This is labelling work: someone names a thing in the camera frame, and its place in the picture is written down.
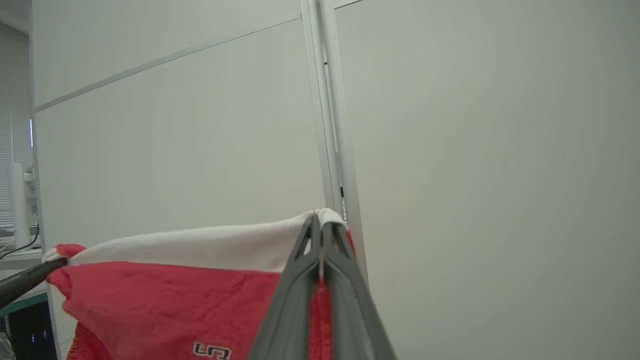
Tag black desk cable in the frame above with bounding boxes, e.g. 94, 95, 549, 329
0, 232, 42, 260

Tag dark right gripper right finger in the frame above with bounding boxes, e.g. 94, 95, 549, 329
323, 223, 398, 360

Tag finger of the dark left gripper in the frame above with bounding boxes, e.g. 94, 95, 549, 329
0, 257, 68, 308

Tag grey metal partition post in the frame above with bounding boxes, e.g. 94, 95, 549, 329
299, 0, 370, 286

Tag black computer case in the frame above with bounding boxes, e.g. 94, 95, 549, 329
0, 292, 60, 360

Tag light grey desk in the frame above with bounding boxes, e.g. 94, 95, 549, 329
0, 247, 47, 273

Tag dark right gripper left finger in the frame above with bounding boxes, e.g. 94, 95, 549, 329
247, 215, 321, 360

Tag red shorts with white trim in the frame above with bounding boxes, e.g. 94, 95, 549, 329
42, 209, 358, 360

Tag white monitor stand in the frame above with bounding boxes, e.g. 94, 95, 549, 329
6, 161, 40, 249

